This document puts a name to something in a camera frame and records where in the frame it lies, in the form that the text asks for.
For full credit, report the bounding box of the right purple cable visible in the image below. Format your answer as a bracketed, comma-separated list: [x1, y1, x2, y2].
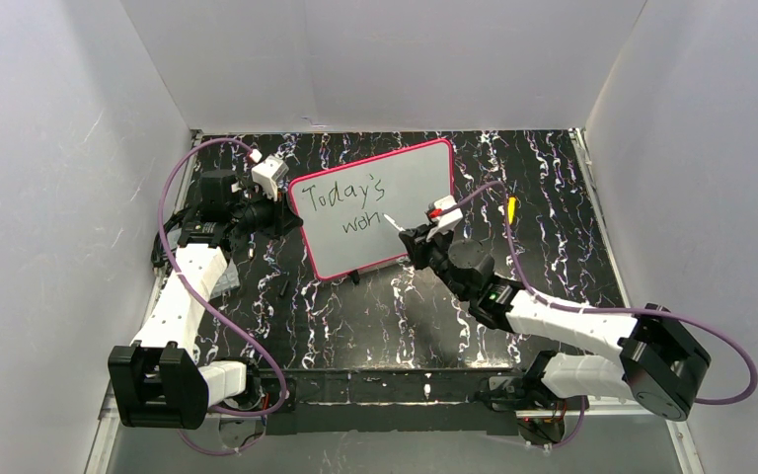
[429, 181, 758, 449]

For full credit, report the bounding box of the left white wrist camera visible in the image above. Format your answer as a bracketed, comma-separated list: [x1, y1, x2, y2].
[251, 155, 289, 201]

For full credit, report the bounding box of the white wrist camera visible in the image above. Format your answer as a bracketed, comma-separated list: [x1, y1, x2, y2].
[251, 155, 289, 201]
[426, 195, 463, 242]

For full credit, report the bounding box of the pink framed whiteboard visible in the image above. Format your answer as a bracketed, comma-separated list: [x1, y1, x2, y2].
[288, 138, 454, 280]

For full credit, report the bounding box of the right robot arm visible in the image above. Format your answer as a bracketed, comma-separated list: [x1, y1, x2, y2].
[398, 224, 711, 422]

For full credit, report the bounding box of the yellow marker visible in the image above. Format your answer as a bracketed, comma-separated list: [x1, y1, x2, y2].
[505, 197, 517, 226]

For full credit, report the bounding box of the white whiteboard marker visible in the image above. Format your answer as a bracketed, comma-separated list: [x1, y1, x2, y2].
[383, 213, 406, 232]

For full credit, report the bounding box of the clear plastic organizer box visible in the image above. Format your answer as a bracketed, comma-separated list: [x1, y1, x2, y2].
[210, 261, 241, 298]

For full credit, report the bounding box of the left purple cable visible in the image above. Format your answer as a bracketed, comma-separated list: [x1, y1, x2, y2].
[156, 137, 289, 458]

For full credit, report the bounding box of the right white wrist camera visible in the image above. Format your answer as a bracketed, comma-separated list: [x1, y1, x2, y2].
[426, 195, 463, 242]

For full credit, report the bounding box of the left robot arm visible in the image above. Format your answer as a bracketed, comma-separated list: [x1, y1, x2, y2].
[108, 164, 302, 430]

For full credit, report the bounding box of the purple cable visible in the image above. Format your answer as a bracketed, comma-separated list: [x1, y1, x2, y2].
[429, 181, 758, 449]
[156, 137, 289, 458]

